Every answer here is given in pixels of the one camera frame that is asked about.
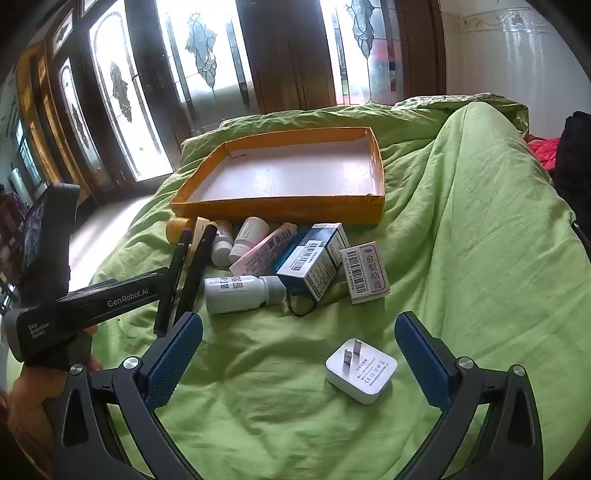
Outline white charger plug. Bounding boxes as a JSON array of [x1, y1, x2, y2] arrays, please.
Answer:
[[324, 338, 399, 406]]

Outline red cloth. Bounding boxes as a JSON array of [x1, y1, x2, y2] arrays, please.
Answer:
[[529, 136, 561, 174]]

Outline dark cloth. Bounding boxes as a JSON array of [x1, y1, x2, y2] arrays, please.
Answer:
[[551, 111, 591, 195]]

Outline stained glass window panel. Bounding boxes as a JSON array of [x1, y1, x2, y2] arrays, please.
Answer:
[[154, 0, 257, 116], [58, 58, 100, 188], [321, 0, 402, 108], [88, 9, 160, 183]]

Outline small white box red print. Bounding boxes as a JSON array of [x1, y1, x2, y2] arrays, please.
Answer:
[[340, 241, 392, 305]]

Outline person's left hand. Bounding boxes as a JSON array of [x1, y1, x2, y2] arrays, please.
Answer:
[[6, 369, 63, 468]]

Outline yellow cardboard box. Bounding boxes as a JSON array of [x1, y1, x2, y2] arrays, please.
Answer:
[[170, 127, 386, 226]]

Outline green blanket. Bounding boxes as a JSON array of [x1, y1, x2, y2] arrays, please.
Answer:
[[4, 92, 591, 480]]

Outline brown wooden door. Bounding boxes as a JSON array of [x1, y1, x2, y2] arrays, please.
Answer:
[[235, 0, 338, 114]]

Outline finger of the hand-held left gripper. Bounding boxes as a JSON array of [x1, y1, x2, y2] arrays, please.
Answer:
[[91, 266, 171, 296]]

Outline blue and white carton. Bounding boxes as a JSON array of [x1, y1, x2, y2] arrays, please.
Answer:
[[276, 223, 350, 301]]

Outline black pen yellow cap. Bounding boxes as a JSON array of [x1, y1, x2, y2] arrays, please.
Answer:
[[174, 223, 219, 324]]

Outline pink floral tube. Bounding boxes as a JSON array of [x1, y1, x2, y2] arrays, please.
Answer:
[[229, 222, 298, 278]]

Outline plain white bottle clear cap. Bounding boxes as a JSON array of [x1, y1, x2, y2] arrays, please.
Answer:
[[204, 274, 288, 315]]

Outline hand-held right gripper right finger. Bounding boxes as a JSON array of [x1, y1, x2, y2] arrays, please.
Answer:
[[394, 311, 543, 480]]

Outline white pill bottle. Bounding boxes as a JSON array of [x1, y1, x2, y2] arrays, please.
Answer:
[[228, 217, 270, 264]]

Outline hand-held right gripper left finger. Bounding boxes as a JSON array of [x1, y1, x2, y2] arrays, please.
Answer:
[[53, 311, 204, 480]]

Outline white bottle red label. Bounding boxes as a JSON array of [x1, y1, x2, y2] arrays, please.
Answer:
[[211, 220, 234, 266]]

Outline yellow round jar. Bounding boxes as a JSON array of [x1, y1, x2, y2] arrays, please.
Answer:
[[166, 217, 197, 245]]

